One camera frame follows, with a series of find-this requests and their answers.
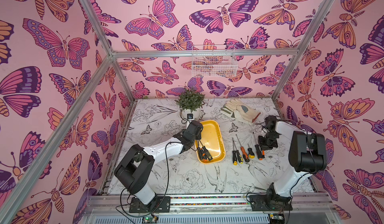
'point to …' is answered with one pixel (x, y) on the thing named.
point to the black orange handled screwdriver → (258, 154)
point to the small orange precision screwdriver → (263, 153)
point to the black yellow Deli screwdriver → (235, 162)
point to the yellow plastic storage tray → (211, 137)
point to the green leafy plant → (191, 100)
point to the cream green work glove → (234, 114)
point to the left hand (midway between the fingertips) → (197, 128)
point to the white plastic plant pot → (197, 114)
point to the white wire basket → (214, 61)
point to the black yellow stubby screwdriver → (251, 155)
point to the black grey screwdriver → (208, 155)
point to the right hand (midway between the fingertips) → (261, 147)
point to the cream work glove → (247, 113)
